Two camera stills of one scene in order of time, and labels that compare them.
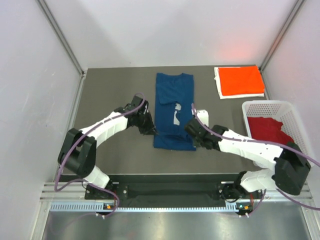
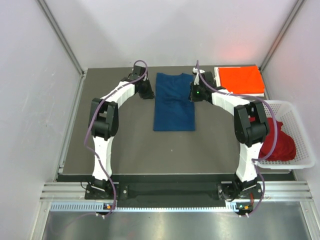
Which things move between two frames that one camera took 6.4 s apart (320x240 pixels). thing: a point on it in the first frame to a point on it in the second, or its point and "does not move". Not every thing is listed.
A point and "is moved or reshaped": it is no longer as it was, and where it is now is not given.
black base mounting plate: [223, 191] does not move
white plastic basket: [283, 111] does not move
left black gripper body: [144, 123] to [145, 90]
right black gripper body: [199, 141] to [197, 92]
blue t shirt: [174, 97] is moved or reshaped
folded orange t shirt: [241, 80] does not move
